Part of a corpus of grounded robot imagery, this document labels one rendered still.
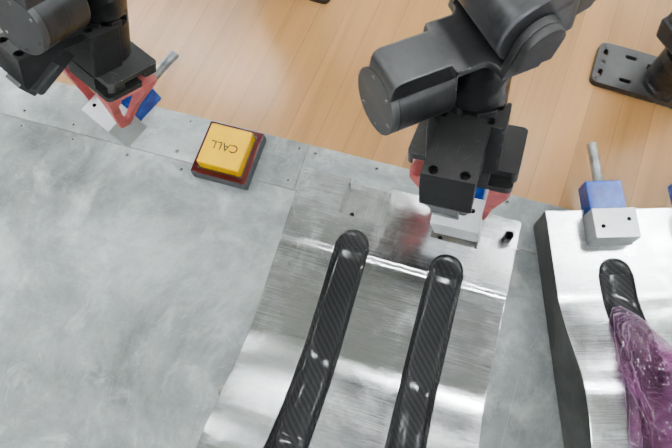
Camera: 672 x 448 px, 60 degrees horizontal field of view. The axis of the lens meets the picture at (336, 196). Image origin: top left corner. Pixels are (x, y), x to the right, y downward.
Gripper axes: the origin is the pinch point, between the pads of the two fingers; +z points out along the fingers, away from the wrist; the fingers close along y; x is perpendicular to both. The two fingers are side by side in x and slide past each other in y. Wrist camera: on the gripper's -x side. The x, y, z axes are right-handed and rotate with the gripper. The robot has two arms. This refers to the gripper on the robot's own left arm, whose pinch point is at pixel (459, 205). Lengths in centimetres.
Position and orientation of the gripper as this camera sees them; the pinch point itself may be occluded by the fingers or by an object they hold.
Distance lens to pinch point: 62.7
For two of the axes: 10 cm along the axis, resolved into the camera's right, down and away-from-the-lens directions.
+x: 3.5, -7.0, 6.2
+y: 9.4, 2.1, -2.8
